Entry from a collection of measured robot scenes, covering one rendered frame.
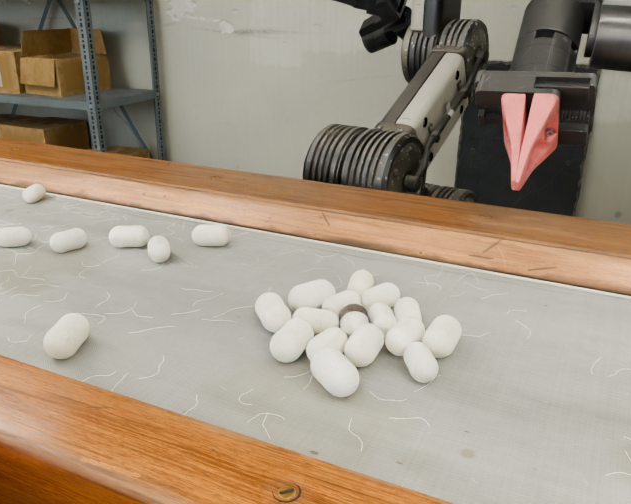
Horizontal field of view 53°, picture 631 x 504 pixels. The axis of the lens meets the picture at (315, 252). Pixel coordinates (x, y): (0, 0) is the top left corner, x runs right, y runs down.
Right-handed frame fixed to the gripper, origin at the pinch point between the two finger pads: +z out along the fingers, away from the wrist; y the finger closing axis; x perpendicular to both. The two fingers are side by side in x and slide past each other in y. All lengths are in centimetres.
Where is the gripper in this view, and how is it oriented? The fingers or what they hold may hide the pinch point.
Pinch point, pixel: (517, 178)
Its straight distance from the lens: 57.8
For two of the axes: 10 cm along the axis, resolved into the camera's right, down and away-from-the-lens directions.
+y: 9.0, 1.4, -4.0
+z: -3.1, 8.6, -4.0
